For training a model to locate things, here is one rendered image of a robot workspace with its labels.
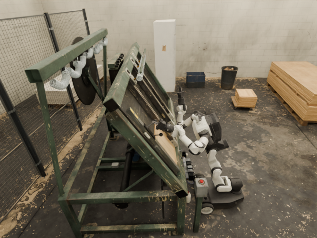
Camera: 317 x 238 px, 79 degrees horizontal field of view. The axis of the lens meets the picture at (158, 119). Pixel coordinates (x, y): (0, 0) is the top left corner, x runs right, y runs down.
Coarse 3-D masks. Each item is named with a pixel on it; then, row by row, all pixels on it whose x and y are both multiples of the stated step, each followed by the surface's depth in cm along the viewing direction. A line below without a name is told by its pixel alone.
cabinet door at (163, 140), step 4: (156, 132) 218; (160, 132) 233; (156, 136) 211; (160, 136) 225; (164, 136) 238; (160, 140) 219; (164, 140) 231; (168, 140) 245; (164, 144) 223; (168, 144) 238; (172, 144) 251; (164, 148) 217; (168, 148) 231; (172, 148) 244; (168, 152) 224; (172, 152) 237; (172, 156) 229; (176, 160) 235
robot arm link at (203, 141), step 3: (201, 138) 192; (204, 138) 192; (195, 141) 179; (198, 141) 181; (201, 141) 187; (204, 141) 188; (207, 141) 191; (195, 144) 177; (198, 144) 176; (201, 144) 178; (204, 144) 182; (201, 147) 177; (204, 147) 183; (201, 150) 183; (198, 153) 182
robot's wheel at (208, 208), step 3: (204, 204) 260; (207, 204) 259; (210, 204) 260; (204, 207) 258; (207, 207) 258; (210, 207) 258; (213, 207) 262; (201, 210) 262; (204, 210) 265; (207, 210) 265; (210, 210) 265; (213, 210) 262; (201, 213) 266; (204, 213) 266; (207, 213) 266; (210, 213) 266
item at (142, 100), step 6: (126, 72) 199; (132, 78) 205; (138, 78) 206; (132, 84) 208; (132, 90) 212; (138, 90) 216; (138, 96) 216; (144, 102) 220; (144, 108) 224; (150, 108) 225; (150, 114) 228; (156, 114) 233; (168, 138) 248; (174, 138) 253; (174, 144) 253
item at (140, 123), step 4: (128, 108) 181; (128, 112) 178; (132, 112) 178; (132, 116) 180; (136, 120) 183; (140, 120) 186; (140, 124) 185; (144, 128) 188; (148, 132) 190; (152, 140) 196; (156, 140) 199; (156, 144) 199; (160, 144) 204; (160, 148) 201; (160, 152) 204; (164, 152) 204; (164, 156) 207; (168, 156) 209; (168, 160) 210; (172, 160) 214; (172, 164) 214; (176, 164) 220; (176, 168) 217
